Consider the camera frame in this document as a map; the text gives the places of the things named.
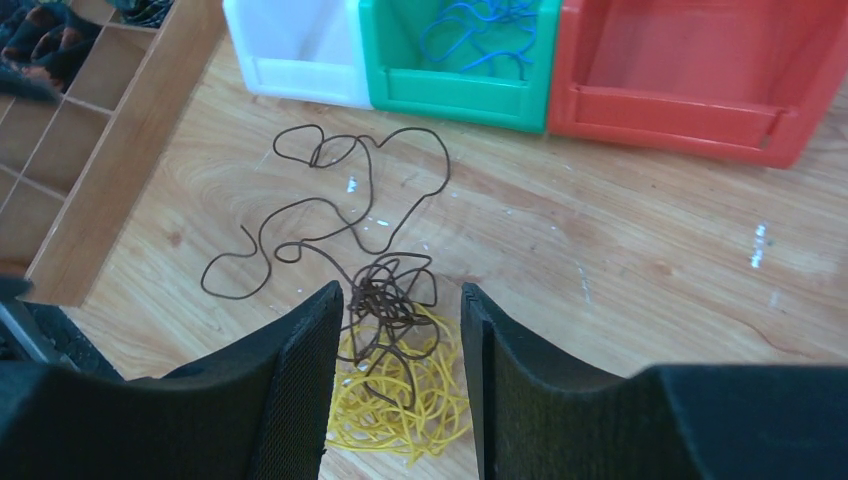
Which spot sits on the green plastic bin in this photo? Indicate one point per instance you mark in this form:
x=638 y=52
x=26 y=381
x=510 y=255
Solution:
x=484 y=62

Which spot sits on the white plastic bin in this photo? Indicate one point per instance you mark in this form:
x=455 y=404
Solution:
x=301 y=50

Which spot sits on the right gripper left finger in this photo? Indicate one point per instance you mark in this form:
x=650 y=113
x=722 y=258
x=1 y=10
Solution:
x=255 y=409

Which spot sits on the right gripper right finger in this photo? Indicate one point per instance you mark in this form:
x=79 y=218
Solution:
x=541 y=413

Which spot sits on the wooden divided tray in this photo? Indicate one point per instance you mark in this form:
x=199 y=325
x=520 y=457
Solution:
x=72 y=169

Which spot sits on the red plastic bin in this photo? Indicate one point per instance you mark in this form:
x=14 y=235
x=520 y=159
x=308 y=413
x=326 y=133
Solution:
x=748 y=81

